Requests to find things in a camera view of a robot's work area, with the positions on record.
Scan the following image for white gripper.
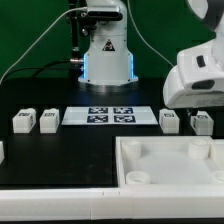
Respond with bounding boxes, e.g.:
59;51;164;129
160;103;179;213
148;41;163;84
162;43;224;110

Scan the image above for white square table top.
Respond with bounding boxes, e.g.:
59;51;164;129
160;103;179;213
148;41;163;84
116;136;224;186

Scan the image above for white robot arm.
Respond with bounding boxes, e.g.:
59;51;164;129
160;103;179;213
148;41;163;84
79;0;224;108

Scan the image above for white sheet with markers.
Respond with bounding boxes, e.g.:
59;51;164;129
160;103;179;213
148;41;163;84
62;106;158;125

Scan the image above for white block left edge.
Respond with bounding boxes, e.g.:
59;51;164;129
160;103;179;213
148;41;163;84
0;141;5;165

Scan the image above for black camera on mount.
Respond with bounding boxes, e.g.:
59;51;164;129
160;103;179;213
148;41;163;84
87;11;122;21

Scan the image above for white front obstacle rail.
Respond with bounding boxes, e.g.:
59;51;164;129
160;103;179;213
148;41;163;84
0;185;224;221

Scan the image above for white cable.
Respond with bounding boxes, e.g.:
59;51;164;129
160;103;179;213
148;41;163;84
0;6;88;84

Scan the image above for black cable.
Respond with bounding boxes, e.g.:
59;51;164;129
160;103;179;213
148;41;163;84
5;59;73;79

